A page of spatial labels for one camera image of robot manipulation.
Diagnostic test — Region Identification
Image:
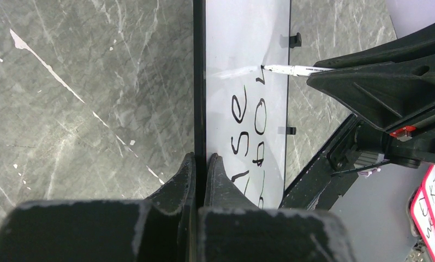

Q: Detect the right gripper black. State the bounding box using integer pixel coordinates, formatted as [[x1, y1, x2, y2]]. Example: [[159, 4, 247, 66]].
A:
[[307, 23, 435, 156]]

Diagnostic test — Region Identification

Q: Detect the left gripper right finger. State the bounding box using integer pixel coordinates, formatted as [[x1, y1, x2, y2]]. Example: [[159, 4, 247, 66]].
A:
[[198, 154, 355, 261]]

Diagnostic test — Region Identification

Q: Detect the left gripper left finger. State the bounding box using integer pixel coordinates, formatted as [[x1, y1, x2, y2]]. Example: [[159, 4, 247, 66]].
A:
[[0, 153, 196, 261]]

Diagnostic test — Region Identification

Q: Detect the white whiteboard marker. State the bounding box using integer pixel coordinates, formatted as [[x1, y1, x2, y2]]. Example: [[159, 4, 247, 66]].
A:
[[261, 65, 333, 77]]

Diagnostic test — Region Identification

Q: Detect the white whiteboard black frame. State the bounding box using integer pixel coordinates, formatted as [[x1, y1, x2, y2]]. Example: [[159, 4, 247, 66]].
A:
[[193, 1, 291, 209]]

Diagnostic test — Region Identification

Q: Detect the red framed sign board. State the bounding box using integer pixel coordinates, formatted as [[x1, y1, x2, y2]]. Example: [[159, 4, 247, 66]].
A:
[[409, 165, 435, 261]]

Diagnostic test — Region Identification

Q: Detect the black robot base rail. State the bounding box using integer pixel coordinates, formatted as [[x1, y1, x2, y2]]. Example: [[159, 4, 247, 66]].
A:
[[278, 114, 391, 211]]

